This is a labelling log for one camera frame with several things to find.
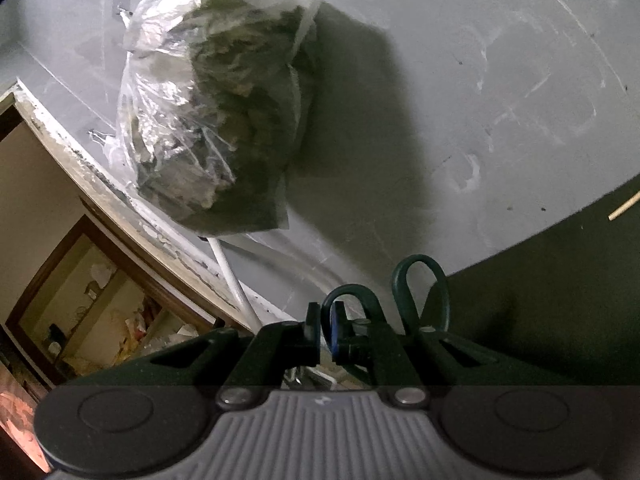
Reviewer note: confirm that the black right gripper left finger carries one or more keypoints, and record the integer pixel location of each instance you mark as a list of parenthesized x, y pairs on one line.
[(240, 354)]

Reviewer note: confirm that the plain wooden chopstick long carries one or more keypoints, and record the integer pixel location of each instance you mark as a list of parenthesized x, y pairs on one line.
[(635, 199)]

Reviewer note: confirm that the clear bag of greens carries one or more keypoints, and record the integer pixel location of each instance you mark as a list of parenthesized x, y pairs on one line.
[(212, 108)]

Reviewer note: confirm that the dark green handled scissors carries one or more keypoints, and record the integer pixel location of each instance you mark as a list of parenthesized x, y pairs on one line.
[(435, 313)]

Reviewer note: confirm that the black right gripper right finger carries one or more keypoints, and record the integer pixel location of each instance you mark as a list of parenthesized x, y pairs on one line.
[(428, 359)]

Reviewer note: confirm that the brown wooden cabinet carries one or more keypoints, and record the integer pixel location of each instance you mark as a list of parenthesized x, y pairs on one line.
[(76, 299)]

